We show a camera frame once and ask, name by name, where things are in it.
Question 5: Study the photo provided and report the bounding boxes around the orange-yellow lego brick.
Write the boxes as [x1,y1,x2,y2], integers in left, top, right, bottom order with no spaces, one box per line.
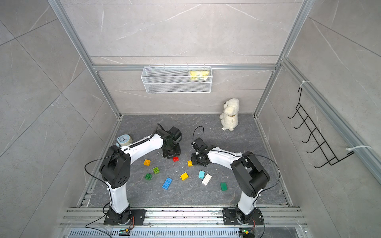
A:
[144,159,151,166]

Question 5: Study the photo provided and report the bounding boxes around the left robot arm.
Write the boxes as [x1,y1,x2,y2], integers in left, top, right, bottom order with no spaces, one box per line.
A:
[99,124,182,226]

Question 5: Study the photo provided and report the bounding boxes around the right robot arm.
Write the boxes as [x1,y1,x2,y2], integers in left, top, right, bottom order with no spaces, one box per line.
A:
[191,137,280,226]

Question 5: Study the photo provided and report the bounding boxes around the cyan lego brick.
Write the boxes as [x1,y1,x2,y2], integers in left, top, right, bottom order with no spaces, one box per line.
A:
[198,171,205,179]

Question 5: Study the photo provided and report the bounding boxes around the white long lego brick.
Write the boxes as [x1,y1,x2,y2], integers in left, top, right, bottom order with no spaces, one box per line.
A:
[201,174,212,186]

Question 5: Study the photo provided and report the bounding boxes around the yellow stepped lego brick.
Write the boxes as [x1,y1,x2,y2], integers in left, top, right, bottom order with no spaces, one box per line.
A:
[180,172,189,181]

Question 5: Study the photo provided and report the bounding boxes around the dark green lego brick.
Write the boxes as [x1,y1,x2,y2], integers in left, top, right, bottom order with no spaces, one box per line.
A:
[145,173,152,180]

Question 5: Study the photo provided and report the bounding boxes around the blue long lego brick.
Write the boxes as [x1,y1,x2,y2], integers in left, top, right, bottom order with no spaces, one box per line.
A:
[162,178,173,190]

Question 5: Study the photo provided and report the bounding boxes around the green flat lego brick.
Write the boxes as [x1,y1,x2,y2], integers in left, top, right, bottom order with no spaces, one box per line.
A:
[220,182,228,191]

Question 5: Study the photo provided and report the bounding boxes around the tape roll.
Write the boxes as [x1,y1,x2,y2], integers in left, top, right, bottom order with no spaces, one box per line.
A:
[116,134,133,147]

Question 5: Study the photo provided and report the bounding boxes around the white plush toy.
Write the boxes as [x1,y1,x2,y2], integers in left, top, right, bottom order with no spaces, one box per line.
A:
[219,98,240,131]

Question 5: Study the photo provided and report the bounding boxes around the yellow sponge in basket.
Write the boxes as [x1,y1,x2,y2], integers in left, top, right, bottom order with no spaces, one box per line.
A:
[188,70,210,81]

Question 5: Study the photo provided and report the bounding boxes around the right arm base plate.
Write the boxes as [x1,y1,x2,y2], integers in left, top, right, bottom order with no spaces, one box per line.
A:
[222,207,264,226]

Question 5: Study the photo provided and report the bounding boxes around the white wire mesh basket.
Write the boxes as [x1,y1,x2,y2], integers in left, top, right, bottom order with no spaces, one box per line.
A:
[141,66,213,94]

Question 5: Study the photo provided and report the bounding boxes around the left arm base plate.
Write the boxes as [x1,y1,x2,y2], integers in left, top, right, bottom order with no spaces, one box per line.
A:
[103,209,146,226]

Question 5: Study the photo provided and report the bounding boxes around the black wire hook rack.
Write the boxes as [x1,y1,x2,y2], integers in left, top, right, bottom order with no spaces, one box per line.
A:
[288,88,355,169]

